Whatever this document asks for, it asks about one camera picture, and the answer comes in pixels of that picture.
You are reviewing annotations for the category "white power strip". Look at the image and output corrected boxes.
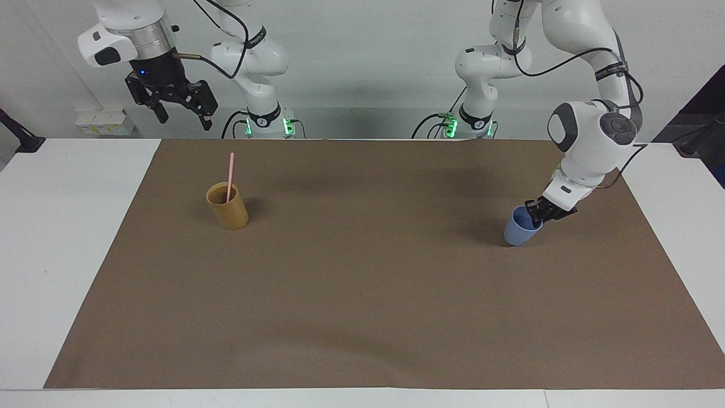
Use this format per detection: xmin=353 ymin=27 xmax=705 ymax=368
xmin=75 ymin=109 xmax=136 ymax=137

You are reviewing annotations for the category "black stand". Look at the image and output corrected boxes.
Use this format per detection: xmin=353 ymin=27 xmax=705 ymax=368
xmin=0 ymin=107 xmax=46 ymax=154
xmin=651 ymin=64 xmax=725 ymax=189

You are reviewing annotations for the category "black cable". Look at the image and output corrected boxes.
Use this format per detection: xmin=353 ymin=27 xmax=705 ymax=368
xmin=411 ymin=85 xmax=470 ymax=140
xmin=594 ymin=143 xmax=650 ymax=191
xmin=172 ymin=0 xmax=251 ymax=80
xmin=220 ymin=110 xmax=250 ymax=139
xmin=491 ymin=0 xmax=645 ymax=117

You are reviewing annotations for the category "blue cup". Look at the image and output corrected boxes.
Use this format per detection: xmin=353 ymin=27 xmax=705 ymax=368
xmin=504 ymin=205 xmax=544 ymax=247

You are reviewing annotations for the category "brown wooden cup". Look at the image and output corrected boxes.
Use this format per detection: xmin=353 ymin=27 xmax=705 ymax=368
xmin=205 ymin=181 xmax=250 ymax=231

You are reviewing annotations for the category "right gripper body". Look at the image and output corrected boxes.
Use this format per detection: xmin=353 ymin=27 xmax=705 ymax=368
xmin=128 ymin=49 xmax=192 ymax=95

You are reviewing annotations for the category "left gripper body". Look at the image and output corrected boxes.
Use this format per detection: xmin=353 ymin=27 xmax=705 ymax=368
xmin=545 ymin=199 xmax=578 ymax=223

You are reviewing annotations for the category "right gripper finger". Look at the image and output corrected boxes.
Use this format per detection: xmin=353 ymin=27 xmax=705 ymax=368
xmin=125 ymin=74 xmax=170 ymax=125
xmin=167 ymin=79 xmax=219 ymax=131

